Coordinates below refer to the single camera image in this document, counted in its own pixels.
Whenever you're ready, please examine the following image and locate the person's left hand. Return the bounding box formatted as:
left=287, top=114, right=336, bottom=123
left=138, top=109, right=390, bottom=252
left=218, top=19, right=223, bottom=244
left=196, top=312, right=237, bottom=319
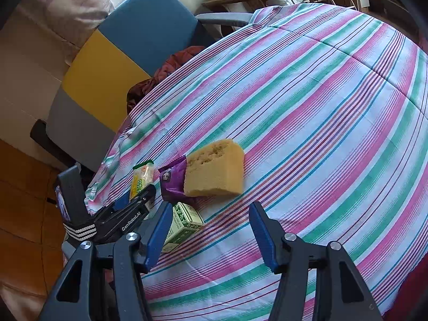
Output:
left=63, top=222, right=98, bottom=243

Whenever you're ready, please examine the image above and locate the purple snack packet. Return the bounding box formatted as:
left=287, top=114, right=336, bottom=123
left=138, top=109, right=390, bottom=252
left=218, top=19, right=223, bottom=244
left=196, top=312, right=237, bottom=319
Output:
left=158, top=155, right=198, bottom=205

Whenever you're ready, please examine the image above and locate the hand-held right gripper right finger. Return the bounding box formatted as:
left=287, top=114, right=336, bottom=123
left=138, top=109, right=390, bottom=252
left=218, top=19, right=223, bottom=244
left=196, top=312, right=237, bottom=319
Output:
left=248, top=201, right=384, bottom=321

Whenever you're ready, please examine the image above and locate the white green carton box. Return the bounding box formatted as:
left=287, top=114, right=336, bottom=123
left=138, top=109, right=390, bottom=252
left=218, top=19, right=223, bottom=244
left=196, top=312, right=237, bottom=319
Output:
left=163, top=202, right=205, bottom=253

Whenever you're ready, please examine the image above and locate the blue yellow grey chair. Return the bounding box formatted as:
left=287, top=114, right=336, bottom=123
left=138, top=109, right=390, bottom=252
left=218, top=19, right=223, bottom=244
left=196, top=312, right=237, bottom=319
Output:
left=30, top=0, right=255, bottom=174

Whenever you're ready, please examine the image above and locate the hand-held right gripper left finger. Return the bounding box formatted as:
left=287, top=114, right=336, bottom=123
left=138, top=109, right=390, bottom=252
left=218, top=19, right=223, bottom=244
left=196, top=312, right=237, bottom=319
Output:
left=38, top=201, right=174, bottom=321

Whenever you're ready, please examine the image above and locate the large yellow sponge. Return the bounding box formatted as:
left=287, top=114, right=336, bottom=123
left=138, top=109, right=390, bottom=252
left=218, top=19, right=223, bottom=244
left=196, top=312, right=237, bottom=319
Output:
left=184, top=139, right=245, bottom=197

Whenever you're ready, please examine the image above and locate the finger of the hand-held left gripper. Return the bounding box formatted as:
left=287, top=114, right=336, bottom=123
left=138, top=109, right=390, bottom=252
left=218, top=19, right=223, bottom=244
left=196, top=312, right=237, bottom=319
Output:
left=133, top=185, right=157, bottom=210
left=114, top=196, right=131, bottom=213

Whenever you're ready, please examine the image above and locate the dark red cloth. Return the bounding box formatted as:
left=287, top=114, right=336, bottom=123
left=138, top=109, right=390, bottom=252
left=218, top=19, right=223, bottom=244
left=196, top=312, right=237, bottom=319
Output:
left=126, top=45, right=207, bottom=114

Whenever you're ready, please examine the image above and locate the striped bed sheet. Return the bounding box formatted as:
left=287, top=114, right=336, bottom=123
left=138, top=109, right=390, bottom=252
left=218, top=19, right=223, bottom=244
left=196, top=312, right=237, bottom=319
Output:
left=62, top=2, right=428, bottom=321

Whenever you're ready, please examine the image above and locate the yellow green snack packet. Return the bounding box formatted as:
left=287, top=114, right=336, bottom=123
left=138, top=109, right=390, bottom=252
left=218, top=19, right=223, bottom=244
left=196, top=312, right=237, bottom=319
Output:
left=130, top=161, right=156, bottom=203

